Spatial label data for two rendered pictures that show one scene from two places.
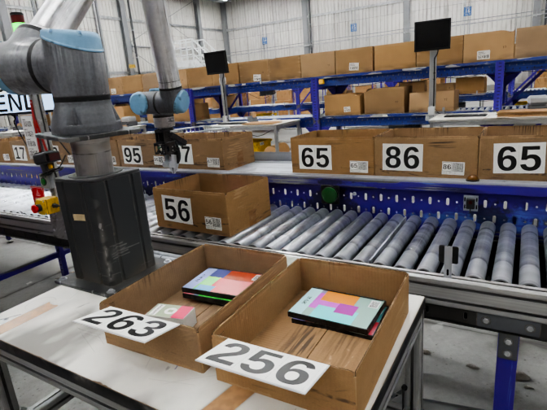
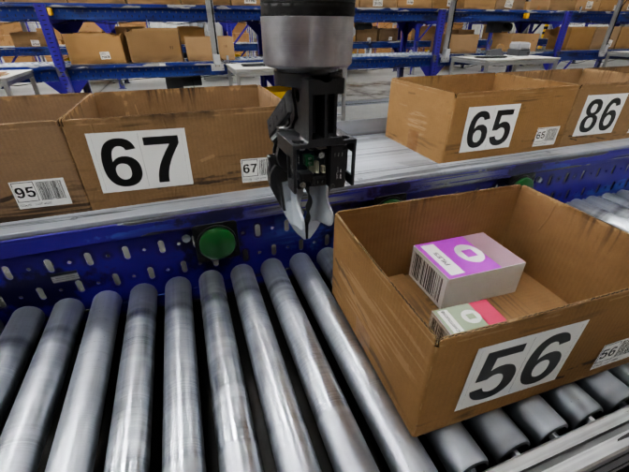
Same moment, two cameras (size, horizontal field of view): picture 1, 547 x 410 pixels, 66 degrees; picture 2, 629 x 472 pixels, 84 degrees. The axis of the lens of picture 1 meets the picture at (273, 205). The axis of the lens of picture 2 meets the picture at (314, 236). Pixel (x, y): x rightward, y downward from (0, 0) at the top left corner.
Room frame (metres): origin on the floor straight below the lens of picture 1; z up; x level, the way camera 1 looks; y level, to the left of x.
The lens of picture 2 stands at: (1.66, 0.76, 1.18)
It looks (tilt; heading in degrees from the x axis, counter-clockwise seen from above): 31 degrees down; 309
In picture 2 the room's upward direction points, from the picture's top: straight up
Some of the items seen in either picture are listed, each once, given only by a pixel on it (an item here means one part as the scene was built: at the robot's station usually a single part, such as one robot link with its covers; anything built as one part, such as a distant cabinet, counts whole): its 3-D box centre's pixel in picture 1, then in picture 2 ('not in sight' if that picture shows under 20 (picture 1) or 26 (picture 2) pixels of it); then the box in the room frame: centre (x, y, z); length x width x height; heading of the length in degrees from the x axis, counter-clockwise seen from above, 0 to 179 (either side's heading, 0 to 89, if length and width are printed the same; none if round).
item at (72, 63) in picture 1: (73, 63); not in sight; (1.24, 0.52, 1.39); 0.17 x 0.15 x 0.18; 70
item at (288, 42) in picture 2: (164, 122); (310, 45); (1.91, 0.45, 1.17); 0.10 x 0.09 x 0.05; 60
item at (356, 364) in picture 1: (321, 320); not in sight; (0.78, -0.08, 0.80); 0.38 x 0.28 x 0.10; 150
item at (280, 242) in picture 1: (299, 230); not in sight; (1.58, -0.10, 0.72); 0.52 x 0.05 x 0.05; 149
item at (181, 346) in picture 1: (203, 295); not in sight; (0.95, 0.19, 0.80); 0.38 x 0.28 x 0.10; 150
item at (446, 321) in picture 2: not in sight; (466, 327); (1.72, 0.30, 0.78); 0.10 x 0.06 x 0.05; 55
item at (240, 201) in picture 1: (212, 201); (479, 282); (1.73, 0.25, 0.83); 0.39 x 0.29 x 0.17; 57
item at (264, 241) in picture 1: (285, 228); not in sight; (1.61, -0.04, 0.72); 0.52 x 0.05 x 0.05; 149
